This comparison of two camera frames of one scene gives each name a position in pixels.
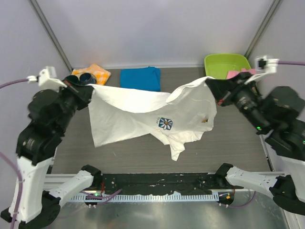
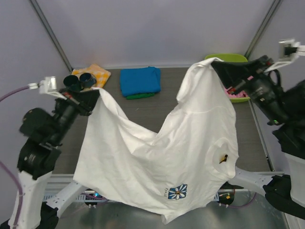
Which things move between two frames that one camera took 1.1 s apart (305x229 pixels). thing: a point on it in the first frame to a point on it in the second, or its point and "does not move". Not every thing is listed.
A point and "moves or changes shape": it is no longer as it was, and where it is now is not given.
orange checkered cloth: x=101 y=75 does not move
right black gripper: x=225 y=90 to x=235 y=73
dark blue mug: x=87 y=78 does not move
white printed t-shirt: x=173 y=119 moves or changes shape
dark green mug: x=73 y=78 does not move
